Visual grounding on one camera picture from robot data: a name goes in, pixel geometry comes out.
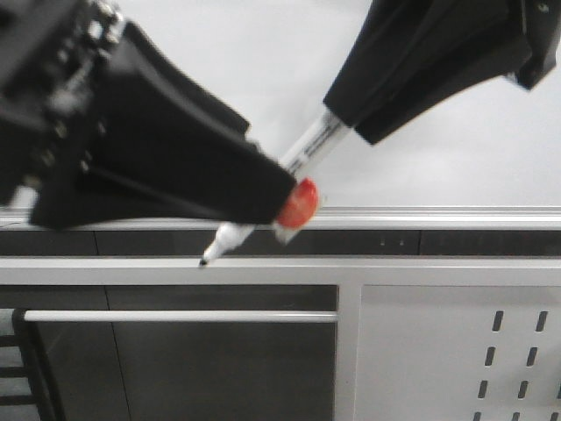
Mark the white whiteboard marker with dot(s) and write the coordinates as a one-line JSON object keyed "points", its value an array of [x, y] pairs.
{"points": [[300, 159]]}

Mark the white horizontal rod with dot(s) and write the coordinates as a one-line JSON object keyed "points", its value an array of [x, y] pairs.
{"points": [[188, 316]]}

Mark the whiteboard with aluminium frame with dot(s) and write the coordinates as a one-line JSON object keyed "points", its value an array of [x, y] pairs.
{"points": [[493, 147]]}

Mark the white perforated pegboard panel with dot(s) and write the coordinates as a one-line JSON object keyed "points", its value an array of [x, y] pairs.
{"points": [[458, 353]]}

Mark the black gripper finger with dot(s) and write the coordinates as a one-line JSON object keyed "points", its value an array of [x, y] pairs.
{"points": [[412, 55], [154, 144]]}

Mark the white metal stand frame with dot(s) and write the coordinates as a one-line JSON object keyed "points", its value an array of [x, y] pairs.
{"points": [[350, 276]]}

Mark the black chair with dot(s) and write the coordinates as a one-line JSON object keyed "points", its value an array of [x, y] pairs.
{"points": [[25, 393]]}

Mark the red round magnet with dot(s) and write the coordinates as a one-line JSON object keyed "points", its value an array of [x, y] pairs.
{"points": [[301, 206]]}

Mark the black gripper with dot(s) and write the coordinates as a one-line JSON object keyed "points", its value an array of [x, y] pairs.
{"points": [[51, 56]]}

